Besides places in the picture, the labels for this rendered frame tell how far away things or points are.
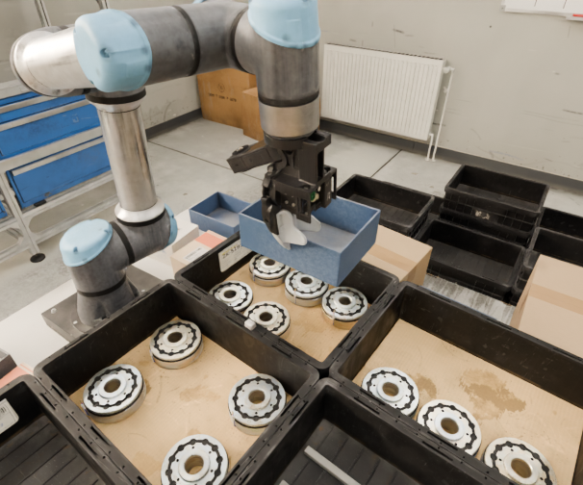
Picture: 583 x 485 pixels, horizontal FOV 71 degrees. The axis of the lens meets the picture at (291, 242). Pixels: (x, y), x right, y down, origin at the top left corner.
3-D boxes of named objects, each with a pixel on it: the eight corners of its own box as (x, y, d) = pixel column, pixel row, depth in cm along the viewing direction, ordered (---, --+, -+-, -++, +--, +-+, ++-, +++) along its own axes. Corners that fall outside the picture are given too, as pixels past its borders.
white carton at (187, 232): (129, 248, 133) (122, 226, 128) (156, 230, 142) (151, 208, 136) (176, 268, 125) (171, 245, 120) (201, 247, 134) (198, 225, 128)
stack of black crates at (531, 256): (485, 349, 170) (521, 266, 143) (501, 305, 190) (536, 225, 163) (597, 398, 152) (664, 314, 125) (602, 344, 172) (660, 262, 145)
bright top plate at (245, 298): (198, 300, 93) (197, 298, 92) (229, 276, 99) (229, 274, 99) (231, 320, 88) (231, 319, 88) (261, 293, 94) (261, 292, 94)
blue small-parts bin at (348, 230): (240, 245, 75) (237, 213, 71) (286, 210, 85) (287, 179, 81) (337, 288, 66) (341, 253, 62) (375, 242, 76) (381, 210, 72)
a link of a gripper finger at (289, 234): (302, 269, 64) (300, 221, 58) (271, 255, 66) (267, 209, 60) (313, 258, 65) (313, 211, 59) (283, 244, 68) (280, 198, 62)
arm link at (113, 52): (-25, 37, 69) (81, -18, 36) (43, 29, 75) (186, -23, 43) (7, 108, 74) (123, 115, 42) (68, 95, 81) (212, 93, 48)
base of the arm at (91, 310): (66, 314, 104) (53, 283, 99) (116, 281, 115) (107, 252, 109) (104, 337, 97) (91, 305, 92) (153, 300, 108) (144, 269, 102)
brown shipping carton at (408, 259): (291, 285, 120) (291, 241, 110) (336, 249, 133) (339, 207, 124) (381, 337, 104) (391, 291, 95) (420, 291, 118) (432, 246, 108)
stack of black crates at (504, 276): (394, 309, 188) (407, 250, 168) (418, 273, 208) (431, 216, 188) (485, 348, 170) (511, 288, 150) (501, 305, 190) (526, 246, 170)
